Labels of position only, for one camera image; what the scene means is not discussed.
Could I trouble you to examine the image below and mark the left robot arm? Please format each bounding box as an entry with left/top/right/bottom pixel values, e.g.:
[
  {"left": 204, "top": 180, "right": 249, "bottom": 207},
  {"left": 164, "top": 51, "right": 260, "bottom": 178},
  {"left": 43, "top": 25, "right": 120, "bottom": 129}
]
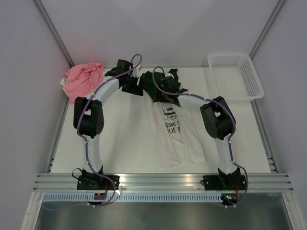
[{"left": 73, "top": 54, "right": 143, "bottom": 190}]

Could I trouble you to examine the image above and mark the cream white t-shirt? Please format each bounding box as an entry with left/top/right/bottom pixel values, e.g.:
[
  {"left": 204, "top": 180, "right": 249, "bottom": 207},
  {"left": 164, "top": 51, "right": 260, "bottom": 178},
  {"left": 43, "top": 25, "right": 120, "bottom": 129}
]
[{"left": 59, "top": 70, "right": 108, "bottom": 92}]

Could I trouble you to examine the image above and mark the white and green t-shirt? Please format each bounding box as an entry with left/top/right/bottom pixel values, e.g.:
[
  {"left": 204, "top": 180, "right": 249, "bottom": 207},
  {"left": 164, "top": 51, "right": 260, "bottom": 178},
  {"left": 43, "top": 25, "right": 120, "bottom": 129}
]
[{"left": 142, "top": 71, "right": 206, "bottom": 168}]

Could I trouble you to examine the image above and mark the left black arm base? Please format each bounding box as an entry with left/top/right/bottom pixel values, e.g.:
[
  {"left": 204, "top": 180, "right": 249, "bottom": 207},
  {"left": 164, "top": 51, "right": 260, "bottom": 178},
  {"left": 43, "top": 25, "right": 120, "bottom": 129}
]
[{"left": 77, "top": 174, "right": 120, "bottom": 191}]

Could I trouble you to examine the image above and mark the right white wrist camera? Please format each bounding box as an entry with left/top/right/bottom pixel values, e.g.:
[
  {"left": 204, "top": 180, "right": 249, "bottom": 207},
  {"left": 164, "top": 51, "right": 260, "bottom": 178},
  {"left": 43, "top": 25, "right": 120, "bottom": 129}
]
[{"left": 161, "top": 73, "right": 174, "bottom": 81}]

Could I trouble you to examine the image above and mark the aluminium mounting rail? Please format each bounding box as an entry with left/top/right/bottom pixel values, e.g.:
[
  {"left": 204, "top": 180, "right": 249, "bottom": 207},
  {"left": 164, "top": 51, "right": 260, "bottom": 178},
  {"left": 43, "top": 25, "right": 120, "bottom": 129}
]
[{"left": 33, "top": 173, "right": 294, "bottom": 193}]

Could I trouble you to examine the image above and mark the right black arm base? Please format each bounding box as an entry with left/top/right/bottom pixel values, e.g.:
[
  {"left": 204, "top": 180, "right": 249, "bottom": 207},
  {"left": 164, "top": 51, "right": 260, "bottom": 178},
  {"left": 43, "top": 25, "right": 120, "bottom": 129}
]
[{"left": 200, "top": 175, "right": 247, "bottom": 191}]

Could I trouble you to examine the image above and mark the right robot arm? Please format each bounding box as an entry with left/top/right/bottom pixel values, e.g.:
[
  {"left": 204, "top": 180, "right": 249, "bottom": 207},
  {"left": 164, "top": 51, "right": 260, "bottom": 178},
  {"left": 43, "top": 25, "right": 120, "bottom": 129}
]
[{"left": 153, "top": 76, "right": 241, "bottom": 189}]

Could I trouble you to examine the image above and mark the white slotted cable duct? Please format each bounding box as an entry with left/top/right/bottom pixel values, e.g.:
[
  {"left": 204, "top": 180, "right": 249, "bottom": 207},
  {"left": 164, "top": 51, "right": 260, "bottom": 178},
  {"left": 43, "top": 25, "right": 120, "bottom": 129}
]
[{"left": 43, "top": 192, "right": 222, "bottom": 203}]

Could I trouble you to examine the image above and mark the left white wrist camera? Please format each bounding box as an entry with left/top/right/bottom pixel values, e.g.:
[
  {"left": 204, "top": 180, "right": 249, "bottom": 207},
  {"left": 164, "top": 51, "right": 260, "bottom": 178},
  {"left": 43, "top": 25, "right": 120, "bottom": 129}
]
[{"left": 131, "top": 64, "right": 142, "bottom": 78}]

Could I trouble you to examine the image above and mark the pink t-shirt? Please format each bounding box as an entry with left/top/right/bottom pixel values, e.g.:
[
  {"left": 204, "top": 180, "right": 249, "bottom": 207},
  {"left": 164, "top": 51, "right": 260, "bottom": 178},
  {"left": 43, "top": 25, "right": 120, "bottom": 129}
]
[{"left": 63, "top": 61, "right": 105, "bottom": 105}]

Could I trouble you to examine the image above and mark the white plastic basket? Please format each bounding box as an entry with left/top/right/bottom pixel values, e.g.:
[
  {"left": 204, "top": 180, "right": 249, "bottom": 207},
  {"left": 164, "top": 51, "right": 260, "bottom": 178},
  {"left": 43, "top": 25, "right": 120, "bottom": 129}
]
[{"left": 207, "top": 53, "right": 264, "bottom": 102}]

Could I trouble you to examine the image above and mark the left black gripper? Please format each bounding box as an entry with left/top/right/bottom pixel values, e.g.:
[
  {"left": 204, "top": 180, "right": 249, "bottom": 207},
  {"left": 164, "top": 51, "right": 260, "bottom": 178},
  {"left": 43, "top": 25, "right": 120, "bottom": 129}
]
[{"left": 121, "top": 74, "right": 144, "bottom": 97}]

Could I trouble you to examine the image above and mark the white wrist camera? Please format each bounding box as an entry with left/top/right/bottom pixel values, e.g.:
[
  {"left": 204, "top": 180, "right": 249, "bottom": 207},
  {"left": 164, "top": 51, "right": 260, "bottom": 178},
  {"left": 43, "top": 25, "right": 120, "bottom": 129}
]
[
  {"left": 131, "top": 64, "right": 142, "bottom": 78},
  {"left": 161, "top": 73, "right": 174, "bottom": 81}
]

